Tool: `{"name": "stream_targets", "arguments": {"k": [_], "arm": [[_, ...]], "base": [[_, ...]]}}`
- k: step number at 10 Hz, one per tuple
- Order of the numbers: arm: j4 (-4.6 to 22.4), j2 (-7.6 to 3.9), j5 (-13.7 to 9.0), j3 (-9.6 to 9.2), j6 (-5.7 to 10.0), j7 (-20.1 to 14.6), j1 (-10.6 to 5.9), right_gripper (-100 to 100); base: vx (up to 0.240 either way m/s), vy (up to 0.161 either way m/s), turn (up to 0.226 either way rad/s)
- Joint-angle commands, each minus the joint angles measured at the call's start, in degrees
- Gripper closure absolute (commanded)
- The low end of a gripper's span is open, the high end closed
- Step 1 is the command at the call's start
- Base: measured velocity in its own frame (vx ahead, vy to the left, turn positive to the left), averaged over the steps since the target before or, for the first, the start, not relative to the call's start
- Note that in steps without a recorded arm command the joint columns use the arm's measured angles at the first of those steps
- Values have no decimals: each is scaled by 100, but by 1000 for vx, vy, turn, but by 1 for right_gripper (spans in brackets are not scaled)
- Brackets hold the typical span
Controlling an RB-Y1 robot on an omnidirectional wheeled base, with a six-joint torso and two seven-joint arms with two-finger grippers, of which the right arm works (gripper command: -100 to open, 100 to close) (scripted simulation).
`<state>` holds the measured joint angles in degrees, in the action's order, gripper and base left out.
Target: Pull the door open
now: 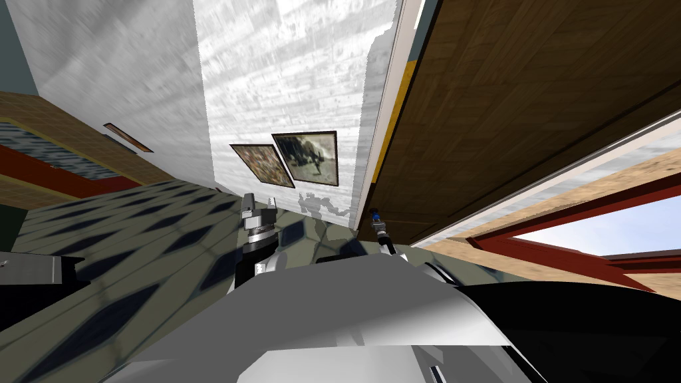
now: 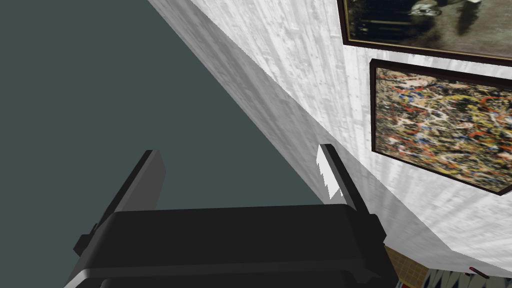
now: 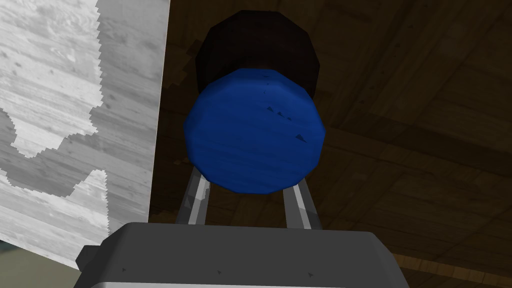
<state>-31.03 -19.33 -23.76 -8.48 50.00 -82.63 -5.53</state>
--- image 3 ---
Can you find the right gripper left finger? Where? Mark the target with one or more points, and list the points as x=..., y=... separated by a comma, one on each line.
x=193, y=203

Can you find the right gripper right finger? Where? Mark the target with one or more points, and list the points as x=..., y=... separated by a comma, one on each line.
x=300, y=208

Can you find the blue and black door knob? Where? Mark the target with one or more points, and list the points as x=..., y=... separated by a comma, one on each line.
x=256, y=132

